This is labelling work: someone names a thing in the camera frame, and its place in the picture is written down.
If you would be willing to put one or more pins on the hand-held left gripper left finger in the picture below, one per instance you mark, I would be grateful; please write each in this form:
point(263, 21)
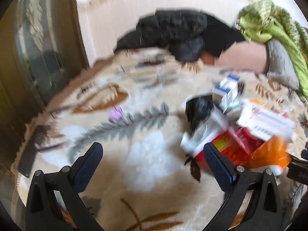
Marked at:
point(87, 166)

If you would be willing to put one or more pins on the silver foil box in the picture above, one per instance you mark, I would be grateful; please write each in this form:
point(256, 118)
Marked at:
point(204, 132)

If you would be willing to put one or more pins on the wooden door with glass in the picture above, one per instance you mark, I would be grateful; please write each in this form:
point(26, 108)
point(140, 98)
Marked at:
point(36, 41)

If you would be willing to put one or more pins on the blue and white carton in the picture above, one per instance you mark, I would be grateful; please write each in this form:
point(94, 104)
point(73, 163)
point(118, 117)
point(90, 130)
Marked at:
point(227, 91)

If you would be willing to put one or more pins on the green patterned quilt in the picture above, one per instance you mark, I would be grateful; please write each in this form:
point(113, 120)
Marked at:
point(264, 16)

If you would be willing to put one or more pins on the black cloth garment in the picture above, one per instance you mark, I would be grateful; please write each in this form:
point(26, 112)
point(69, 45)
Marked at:
point(221, 36)

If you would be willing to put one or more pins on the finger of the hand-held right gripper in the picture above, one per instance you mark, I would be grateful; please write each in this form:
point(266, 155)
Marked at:
point(298, 168)

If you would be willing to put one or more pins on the white spray can red label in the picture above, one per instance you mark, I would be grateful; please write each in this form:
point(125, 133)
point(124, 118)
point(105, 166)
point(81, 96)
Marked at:
point(262, 120)

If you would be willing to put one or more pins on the leaf-printed beige blanket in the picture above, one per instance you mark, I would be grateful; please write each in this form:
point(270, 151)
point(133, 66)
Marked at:
point(144, 161)

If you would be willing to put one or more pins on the black puffer jacket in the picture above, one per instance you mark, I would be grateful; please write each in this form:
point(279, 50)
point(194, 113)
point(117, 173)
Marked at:
point(173, 28)

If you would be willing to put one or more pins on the black plastic bag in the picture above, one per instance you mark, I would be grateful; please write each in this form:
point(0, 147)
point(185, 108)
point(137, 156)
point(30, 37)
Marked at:
point(198, 110)

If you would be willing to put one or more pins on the brown and pink sofa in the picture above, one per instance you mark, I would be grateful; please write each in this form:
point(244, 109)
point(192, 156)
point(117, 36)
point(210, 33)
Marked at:
point(240, 57)

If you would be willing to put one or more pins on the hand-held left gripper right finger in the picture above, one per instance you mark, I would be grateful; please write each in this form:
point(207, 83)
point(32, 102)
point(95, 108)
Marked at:
point(219, 170)

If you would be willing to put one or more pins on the small purple wrapper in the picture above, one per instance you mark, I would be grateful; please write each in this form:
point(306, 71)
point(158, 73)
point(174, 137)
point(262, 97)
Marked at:
point(116, 114)

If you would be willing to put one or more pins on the grey quilted pillow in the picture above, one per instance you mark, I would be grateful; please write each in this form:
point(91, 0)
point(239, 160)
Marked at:
point(281, 60)

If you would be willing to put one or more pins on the orange carton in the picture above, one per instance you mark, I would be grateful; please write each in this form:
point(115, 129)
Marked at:
point(272, 151)

